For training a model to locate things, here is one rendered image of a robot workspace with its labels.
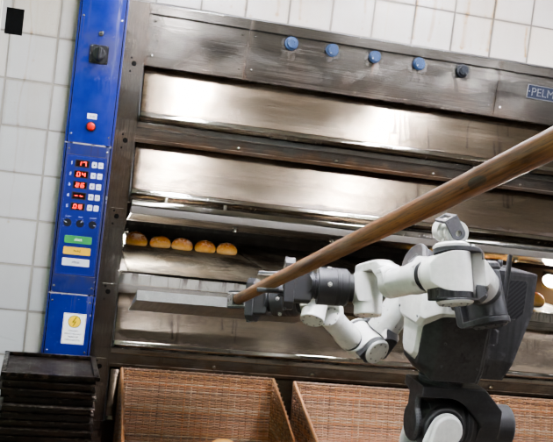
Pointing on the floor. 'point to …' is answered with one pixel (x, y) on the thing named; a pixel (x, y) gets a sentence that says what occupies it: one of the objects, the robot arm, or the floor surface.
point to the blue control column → (102, 99)
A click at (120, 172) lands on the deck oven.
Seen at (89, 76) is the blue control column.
